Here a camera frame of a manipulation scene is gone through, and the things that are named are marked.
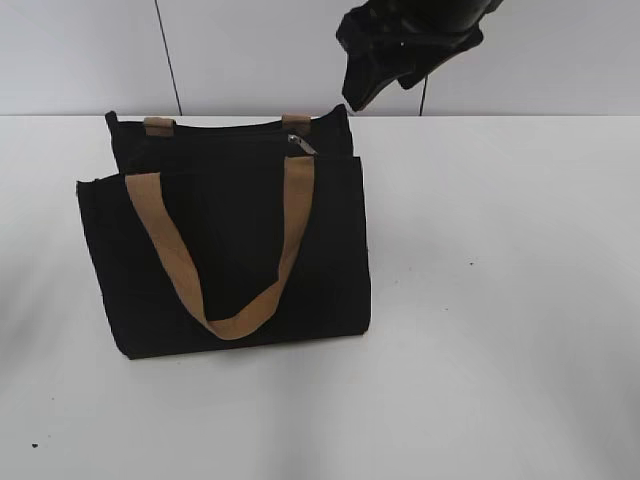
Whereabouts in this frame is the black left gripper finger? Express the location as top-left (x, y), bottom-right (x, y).
top-left (342, 55), bottom-right (400, 112)
top-left (397, 27), bottom-right (484, 90)

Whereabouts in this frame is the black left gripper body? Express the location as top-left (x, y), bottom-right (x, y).
top-left (336, 1), bottom-right (501, 81)

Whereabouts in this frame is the silver metal zipper pull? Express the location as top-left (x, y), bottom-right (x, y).
top-left (288, 134), bottom-right (317, 156)

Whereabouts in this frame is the black canvas tote bag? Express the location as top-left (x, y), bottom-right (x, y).
top-left (76, 105), bottom-right (371, 359)

